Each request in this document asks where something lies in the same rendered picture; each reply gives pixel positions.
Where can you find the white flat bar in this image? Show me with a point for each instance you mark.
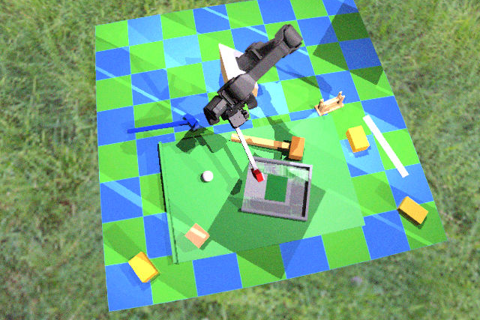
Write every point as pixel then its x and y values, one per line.
pixel 393 157

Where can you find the white golf ball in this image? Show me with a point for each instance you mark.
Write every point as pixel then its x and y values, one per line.
pixel 207 176

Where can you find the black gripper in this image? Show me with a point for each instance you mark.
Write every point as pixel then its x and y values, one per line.
pixel 251 104

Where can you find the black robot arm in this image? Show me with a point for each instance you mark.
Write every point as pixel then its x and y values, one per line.
pixel 257 60

